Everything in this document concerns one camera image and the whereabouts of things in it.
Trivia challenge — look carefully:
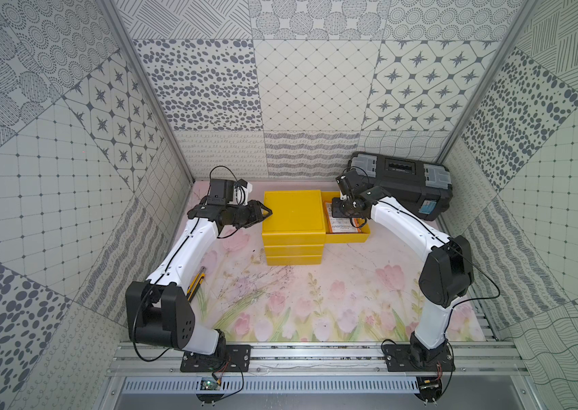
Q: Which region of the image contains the yellow top drawer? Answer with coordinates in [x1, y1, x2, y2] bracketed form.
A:
[321, 191, 370, 244]

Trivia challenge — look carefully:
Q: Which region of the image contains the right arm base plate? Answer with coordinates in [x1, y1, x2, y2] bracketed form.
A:
[381, 339, 456, 372]

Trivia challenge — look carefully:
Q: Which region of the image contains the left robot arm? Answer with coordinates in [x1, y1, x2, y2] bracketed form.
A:
[125, 200, 273, 360]

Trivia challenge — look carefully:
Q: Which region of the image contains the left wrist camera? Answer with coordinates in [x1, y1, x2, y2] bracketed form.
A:
[207, 179, 252, 205]

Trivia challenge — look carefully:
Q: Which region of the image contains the orange seed bag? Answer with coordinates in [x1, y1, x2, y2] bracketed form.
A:
[324, 203, 359, 234]

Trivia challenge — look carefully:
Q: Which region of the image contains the aluminium mounting rail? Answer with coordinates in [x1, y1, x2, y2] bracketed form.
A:
[106, 342, 527, 377]

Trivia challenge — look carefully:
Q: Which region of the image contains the black toolbox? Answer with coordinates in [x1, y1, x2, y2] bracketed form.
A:
[348, 151, 453, 221]

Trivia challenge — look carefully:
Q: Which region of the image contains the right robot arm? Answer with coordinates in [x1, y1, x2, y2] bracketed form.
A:
[332, 170, 474, 367]

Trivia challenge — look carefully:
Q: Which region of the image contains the yellow utility knife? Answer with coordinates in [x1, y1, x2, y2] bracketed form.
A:
[186, 266, 206, 303]

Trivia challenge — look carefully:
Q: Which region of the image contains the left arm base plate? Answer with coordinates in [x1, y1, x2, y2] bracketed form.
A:
[181, 344, 251, 373]

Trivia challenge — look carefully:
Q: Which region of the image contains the yellow drawer cabinet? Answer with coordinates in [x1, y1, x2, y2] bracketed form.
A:
[262, 190, 326, 266]

